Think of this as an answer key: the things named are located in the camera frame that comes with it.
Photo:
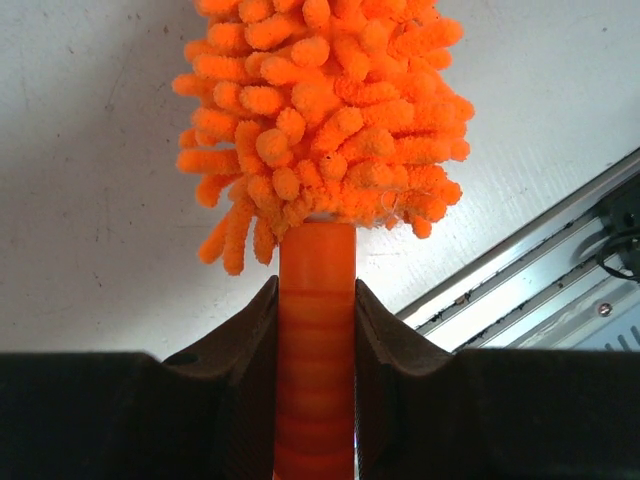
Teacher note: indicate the orange microfiber duster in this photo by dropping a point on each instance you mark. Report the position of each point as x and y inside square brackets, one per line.
[317, 118]

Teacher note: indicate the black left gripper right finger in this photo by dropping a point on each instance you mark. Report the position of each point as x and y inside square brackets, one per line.
[424, 413]

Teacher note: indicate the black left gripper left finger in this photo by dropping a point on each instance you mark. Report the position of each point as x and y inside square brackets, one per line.
[205, 412]

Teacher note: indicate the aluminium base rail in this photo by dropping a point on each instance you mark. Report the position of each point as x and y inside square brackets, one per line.
[569, 279]

